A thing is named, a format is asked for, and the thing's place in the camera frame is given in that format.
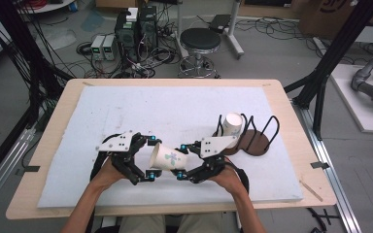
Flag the aluminium rail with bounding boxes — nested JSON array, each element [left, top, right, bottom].
[[0, 127, 37, 216], [291, 99, 363, 233]]

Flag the hand-held gripper black cable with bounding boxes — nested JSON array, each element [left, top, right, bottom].
[[224, 159, 251, 196], [89, 132, 124, 183]]

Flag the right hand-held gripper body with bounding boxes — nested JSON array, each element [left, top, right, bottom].
[[199, 135, 238, 180]]

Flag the round white table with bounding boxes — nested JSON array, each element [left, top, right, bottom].
[[15, 0, 76, 15]]

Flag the black computer tower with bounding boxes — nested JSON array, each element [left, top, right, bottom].
[[138, 5, 159, 50], [114, 11, 141, 63]]

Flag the black metal frame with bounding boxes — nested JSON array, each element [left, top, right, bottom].
[[0, 0, 75, 192], [284, 0, 373, 141]]

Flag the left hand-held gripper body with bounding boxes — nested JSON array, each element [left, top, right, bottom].
[[98, 130, 147, 183]]

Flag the white platform board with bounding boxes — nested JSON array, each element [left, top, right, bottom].
[[329, 63, 373, 135]]

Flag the tangle of floor cables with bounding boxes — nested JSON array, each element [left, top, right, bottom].
[[75, 38, 183, 80]]

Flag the loose black floor cables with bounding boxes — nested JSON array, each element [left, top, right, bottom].
[[235, 16, 316, 42]]

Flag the cardboard box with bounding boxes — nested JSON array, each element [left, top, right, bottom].
[[298, 0, 373, 41]]

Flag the white printed paper cup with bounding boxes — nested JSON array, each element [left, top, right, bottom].
[[149, 142, 189, 172], [221, 112, 245, 150]]

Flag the person's right hand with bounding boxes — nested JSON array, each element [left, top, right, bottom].
[[208, 164, 245, 197]]

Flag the black round stool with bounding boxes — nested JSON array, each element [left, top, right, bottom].
[[178, 27, 223, 79]]

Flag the black flat box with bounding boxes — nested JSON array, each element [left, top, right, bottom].
[[208, 14, 233, 34]]

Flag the left hand-held gripper black cable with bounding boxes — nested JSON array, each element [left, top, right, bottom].
[[89, 132, 124, 183]]

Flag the white metal stand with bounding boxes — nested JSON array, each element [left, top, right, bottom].
[[174, 0, 246, 61]]

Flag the small white box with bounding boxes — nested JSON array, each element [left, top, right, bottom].
[[125, 7, 140, 23]]

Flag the thin wooden stick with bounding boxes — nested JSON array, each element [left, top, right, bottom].
[[298, 180, 324, 203]]

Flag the right hand-held gripper black cable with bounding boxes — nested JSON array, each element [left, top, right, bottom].
[[224, 159, 251, 196]]

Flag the black tape piece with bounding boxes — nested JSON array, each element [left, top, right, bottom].
[[15, 165, 41, 177], [310, 160, 331, 170]]

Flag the grey bench power supply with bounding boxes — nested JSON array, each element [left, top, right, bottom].
[[90, 34, 107, 62], [102, 34, 118, 62]]

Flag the person's left hand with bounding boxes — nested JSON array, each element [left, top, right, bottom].
[[91, 157, 129, 192]]

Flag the brown cup holder wire loops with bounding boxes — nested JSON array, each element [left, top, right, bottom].
[[211, 113, 281, 157]]

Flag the white foam mat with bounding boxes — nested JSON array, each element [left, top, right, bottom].
[[37, 85, 304, 209]]

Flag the person's legs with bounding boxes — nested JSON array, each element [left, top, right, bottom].
[[118, 213, 224, 233]]

